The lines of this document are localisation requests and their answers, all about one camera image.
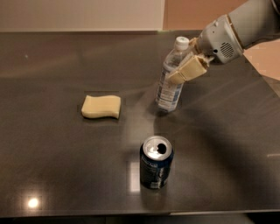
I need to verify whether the yellow sponge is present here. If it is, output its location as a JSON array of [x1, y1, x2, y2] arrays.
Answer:
[[81, 95, 121, 119]]

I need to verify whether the dark blue pepsi can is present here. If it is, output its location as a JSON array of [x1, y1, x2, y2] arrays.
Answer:
[[140, 136, 174, 189]]

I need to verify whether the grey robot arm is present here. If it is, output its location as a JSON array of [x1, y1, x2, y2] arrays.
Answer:
[[167, 0, 280, 84]]

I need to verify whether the clear plastic water bottle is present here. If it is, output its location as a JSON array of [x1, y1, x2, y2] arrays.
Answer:
[[155, 36, 191, 113]]

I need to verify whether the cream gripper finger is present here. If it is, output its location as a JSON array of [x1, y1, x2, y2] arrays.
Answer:
[[167, 53, 214, 85], [189, 38, 200, 53]]

